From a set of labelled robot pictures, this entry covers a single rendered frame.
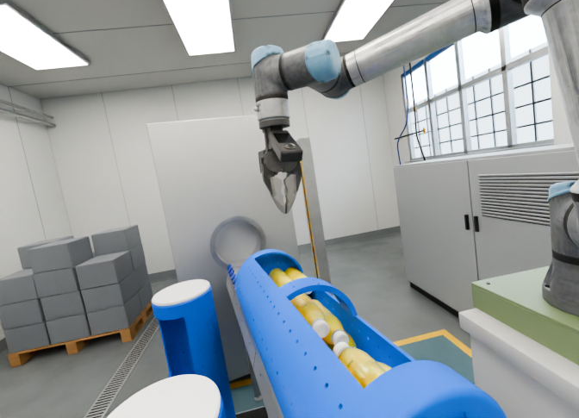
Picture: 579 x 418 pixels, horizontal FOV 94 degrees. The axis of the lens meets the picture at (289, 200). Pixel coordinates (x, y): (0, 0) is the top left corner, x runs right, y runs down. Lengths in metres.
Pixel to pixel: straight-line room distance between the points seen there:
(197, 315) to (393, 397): 1.14
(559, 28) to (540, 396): 0.59
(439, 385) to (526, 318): 0.31
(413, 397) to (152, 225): 5.25
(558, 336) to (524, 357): 0.07
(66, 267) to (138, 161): 2.40
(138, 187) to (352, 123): 4.13
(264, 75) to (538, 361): 0.73
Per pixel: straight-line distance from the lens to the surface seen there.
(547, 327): 0.70
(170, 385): 0.91
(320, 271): 1.47
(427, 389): 0.46
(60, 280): 3.82
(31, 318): 4.10
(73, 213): 5.99
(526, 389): 0.76
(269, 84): 0.63
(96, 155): 5.78
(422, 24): 0.69
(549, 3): 0.57
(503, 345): 0.73
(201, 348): 1.53
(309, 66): 0.59
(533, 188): 2.14
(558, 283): 0.72
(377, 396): 0.45
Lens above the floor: 1.53
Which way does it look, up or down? 5 degrees down
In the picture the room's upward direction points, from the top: 9 degrees counter-clockwise
